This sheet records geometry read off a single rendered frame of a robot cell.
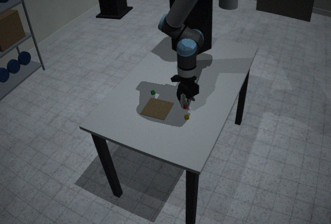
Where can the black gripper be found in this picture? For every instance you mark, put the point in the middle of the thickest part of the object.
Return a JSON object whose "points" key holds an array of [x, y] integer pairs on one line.
{"points": [[187, 87]]}

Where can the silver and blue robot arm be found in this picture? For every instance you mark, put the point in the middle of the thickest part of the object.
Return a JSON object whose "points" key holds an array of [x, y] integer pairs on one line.
{"points": [[192, 39]]}

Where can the tan mat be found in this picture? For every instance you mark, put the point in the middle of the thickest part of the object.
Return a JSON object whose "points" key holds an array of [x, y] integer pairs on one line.
{"points": [[157, 108]]}

